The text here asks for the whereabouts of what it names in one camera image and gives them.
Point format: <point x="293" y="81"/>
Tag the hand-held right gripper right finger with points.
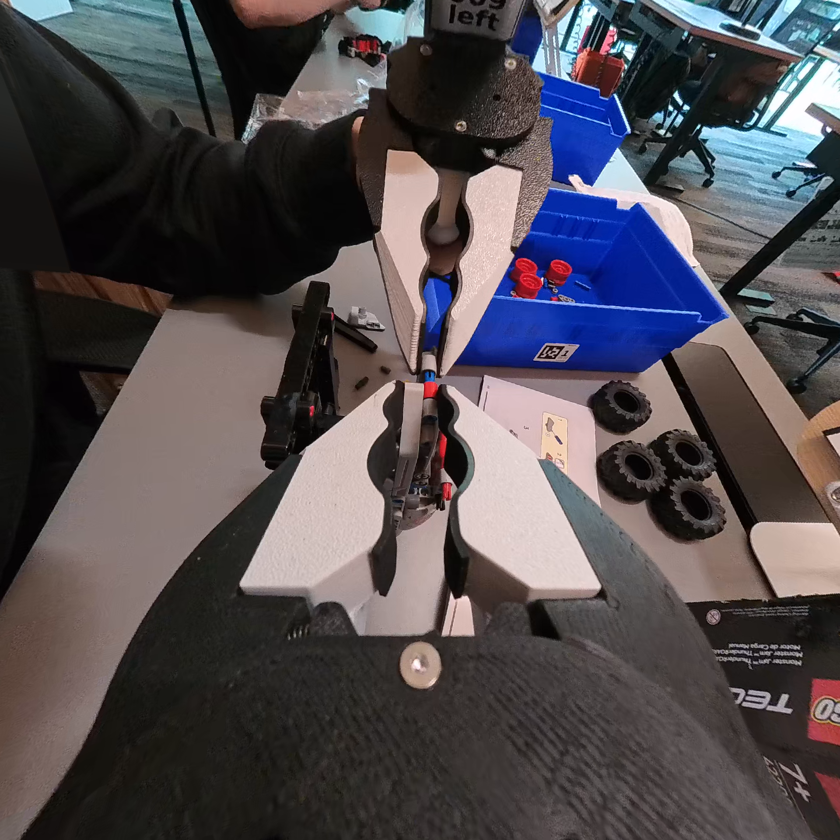
<point x="531" y="525"/>

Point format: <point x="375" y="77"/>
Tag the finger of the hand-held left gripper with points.
<point x="400" y="249"/>
<point x="492" y="249"/>

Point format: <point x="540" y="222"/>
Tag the grey desk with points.
<point x="328" y="69"/>
<point x="184" y="492"/>

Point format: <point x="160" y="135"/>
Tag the person's left forearm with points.
<point x="249" y="210"/>

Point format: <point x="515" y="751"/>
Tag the clear plastic parts bag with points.
<point x="308" y="108"/>

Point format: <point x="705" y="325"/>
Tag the black toy axle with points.
<point x="354" y="336"/>

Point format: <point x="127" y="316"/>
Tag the black toy tyre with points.
<point x="604" y="410"/>
<point x="663" y="518"/>
<point x="705" y="453"/>
<point x="610" y="472"/>

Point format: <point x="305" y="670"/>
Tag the black toy brick chassis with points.
<point x="305" y="367"/>

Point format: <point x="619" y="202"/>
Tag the black office chair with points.
<point x="682" y="105"/>
<point x="807" y="325"/>

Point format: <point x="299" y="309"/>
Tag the orange crate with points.
<point x="598" y="72"/>

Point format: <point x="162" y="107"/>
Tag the red black toy model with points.
<point x="361" y="49"/>

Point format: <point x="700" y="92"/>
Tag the black sign stand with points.
<point x="193" y="65"/>

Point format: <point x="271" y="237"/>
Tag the person's dark-clothed body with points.
<point x="39" y="328"/>

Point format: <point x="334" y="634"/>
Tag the open instruction booklet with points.
<point x="512" y="407"/>

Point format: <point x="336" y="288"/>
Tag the dark flat panel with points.
<point x="741" y="407"/>

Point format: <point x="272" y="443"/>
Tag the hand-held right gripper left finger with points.
<point x="308" y="525"/>

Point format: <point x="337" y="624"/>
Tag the small grey toy piece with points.
<point x="366" y="318"/>

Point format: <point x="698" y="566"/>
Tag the black toy set box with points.
<point x="754" y="656"/>

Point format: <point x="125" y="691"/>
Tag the white card sheet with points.
<point x="800" y="558"/>

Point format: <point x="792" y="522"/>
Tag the grey toy brick model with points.
<point x="412" y="426"/>

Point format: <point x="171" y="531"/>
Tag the blue plastic parts bin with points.
<point x="584" y="124"/>
<point x="623" y="334"/>

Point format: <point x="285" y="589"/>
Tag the wood edged desk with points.
<point x="709" y="29"/>

